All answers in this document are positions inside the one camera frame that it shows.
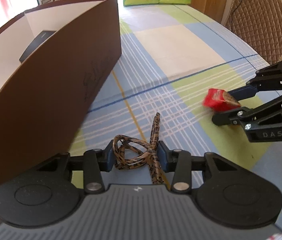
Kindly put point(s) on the brown cardboard storage box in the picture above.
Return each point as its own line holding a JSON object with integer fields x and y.
{"x": 45, "y": 100}

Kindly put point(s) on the red snack packet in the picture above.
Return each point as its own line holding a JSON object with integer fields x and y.
{"x": 220, "y": 100}

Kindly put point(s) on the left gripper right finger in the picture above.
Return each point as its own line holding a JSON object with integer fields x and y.
{"x": 179, "y": 162}

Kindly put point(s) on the checked tablecloth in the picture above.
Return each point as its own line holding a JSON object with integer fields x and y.
{"x": 171, "y": 56}

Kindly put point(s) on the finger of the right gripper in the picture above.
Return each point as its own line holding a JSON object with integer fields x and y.
{"x": 242, "y": 93}
{"x": 234, "y": 116}

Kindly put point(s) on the leopard print hair clip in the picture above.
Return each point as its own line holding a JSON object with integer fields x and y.
{"x": 131, "y": 153}

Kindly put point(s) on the quilted brown chair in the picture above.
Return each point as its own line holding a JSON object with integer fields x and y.
{"x": 259, "y": 24}

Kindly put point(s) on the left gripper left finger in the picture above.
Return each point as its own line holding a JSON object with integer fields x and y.
{"x": 96, "y": 161}

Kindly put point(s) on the black product box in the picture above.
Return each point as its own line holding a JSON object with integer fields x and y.
{"x": 37, "y": 41}

